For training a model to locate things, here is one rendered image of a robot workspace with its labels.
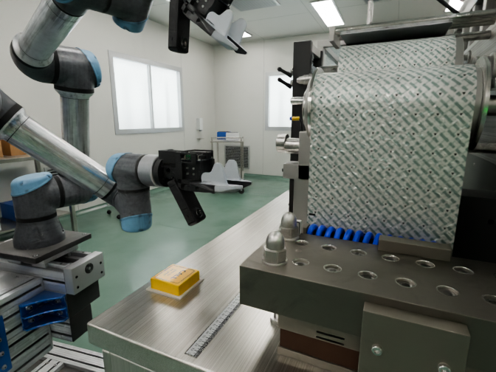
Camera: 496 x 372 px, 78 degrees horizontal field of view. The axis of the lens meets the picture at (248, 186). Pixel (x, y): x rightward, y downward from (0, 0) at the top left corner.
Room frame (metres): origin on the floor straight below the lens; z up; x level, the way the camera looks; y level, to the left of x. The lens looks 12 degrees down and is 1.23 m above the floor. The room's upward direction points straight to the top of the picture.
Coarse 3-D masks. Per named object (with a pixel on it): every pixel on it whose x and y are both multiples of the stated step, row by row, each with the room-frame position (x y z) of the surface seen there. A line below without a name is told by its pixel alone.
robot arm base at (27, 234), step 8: (48, 216) 0.97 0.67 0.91; (56, 216) 1.01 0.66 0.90; (16, 224) 0.95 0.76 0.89; (24, 224) 0.94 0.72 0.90; (32, 224) 0.94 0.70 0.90; (40, 224) 0.95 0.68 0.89; (48, 224) 0.97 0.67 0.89; (56, 224) 0.99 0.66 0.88; (16, 232) 0.94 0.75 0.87; (24, 232) 0.93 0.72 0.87; (32, 232) 0.93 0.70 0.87; (40, 232) 0.94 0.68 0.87; (48, 232) 0.96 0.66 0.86; (56, 232) 0.98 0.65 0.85; (64, 232) 1.02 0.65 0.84; (16, 240) 0.93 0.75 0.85; (24, 240) 0.92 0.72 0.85; (32, 240) 0.93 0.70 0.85; (40, 240) 0.94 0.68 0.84; (48, 240) 0.95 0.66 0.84; (56, 240) 0.97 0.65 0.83; (16, 248) 0.93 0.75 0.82; (24, 248) 0.92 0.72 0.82; (32, 248) 0.92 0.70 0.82; (40, 248) 0.93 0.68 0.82
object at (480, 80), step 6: (480, 72) 0.47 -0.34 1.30; (480, 78) 0.47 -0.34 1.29; (480, 84) 0.46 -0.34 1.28; (306, 90) 0.57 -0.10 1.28; (480, 90) 0.46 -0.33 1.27; (306, 96) 0.56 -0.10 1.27; (480, 96) 0.45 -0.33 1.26; (306, 102) 0.56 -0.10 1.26; (480, 102) 0.45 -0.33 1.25; (306, 108) 0.56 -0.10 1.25; (474, 108) 0.46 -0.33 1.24; (306, 114) 0.56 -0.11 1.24; (474, 114) 0.46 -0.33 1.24; (306, 120) 0.57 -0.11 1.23; (474, 120) 0.46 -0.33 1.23; (306, 126) 0.57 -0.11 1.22; (474, 126) 0.46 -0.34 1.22; (306, 132) 0.58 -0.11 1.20
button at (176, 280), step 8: (160, 272) 0.57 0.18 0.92; (168, 272) 0.57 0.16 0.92; (176, 272) 0.57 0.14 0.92; (184, 272) 0.57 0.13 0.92; (192, 272) 0.57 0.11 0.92; (152, 280) 0.55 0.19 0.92; (160, 280) 0.54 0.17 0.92; (168, 280) 0.54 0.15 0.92; (176, 280) 0.54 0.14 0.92; (184, 280) 0.54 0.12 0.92; (192, 280) 0.56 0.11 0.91; (152, 288) 0.55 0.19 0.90; (160, 288) 0.54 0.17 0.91; (168, 288) 0.53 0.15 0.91; (176, 288) 0.52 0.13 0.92; (184, 288) 0.53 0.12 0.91
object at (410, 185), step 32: (320, 160) 0.54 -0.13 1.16; (352, 160) 0.52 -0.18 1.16; (384, 160) 0.50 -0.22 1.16; (416, 160) 0.48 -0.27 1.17; (448, 160) 0.46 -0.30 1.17; (320, 192) 0.54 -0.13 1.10; (352, 192) 0.52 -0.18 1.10; (384, 192) 0.50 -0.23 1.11; (416, 192) 0.48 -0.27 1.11; (448, 192) 0.46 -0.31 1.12; (320, 224) 0.54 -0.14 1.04; (352, 224) 0.52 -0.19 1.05; (384, 224) 0.49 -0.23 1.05; (416, 224) 0.47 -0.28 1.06; (448, 224) 0.46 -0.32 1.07
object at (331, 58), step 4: (328, 48) 1.57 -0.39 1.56; (332, 48) 1.56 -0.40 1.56; (340, 48) 1.54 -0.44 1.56; (324, 52) 1.65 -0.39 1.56; (328, 52) 1.57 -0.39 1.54; (332, 52) 1.56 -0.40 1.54; (336, 52) 1.55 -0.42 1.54; (324, 56) 1.65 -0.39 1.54; (328, 56) 1.57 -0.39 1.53; (332, 56) 1.56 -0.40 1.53; (336, 56) 1.55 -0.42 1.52; (324, 60) 1.66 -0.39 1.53; (328, 60) 1.56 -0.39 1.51; (332, 60) 1.56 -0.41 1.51; (336, 60) 1.55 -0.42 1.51; (324, 64) 1.66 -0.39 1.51; (328, 64) 1.56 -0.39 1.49; (332, 64) 1.56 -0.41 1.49; (336, 64) 1.55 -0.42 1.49
